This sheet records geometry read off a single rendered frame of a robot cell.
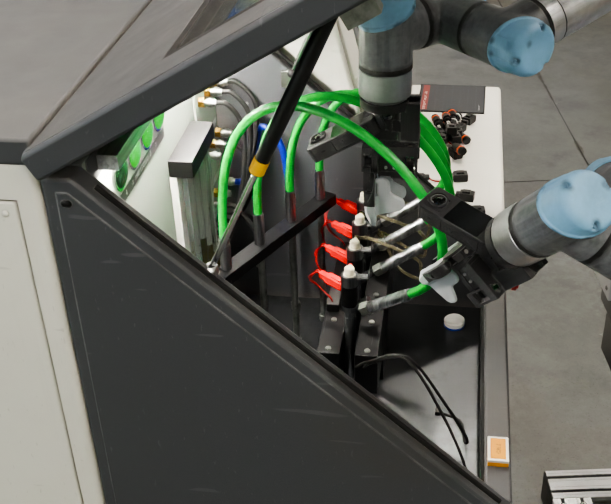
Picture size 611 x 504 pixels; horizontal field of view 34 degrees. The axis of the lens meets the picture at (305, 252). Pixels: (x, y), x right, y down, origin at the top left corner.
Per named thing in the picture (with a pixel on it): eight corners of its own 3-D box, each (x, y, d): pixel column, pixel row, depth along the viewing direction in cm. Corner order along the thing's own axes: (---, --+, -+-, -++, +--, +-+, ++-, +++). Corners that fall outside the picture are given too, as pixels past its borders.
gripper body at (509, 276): (473, 310, 131) (523, 288, 121) (431, 261, 131) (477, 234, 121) (506, 276, 135) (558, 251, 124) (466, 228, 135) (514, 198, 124)
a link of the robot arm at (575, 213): (617, 247, 108) (553, 210, 106) (558, 273, 118) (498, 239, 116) (633, 188, 111) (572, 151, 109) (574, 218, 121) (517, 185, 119)
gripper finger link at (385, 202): (403, 236, 149) (404, 182, 144) (364, 234, 150) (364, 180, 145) (404, 226, 152) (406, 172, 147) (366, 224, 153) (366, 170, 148)
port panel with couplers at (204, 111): (224, 236, 179) (209, 75, 163) (206, 235, 180) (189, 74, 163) (239, 200, 190) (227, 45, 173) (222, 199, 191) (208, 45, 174)
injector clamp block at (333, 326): (377, 426, 168) (377, 355, 160) (318, 421, 170) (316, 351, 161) (392, 308, 196) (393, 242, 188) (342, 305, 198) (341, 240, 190)
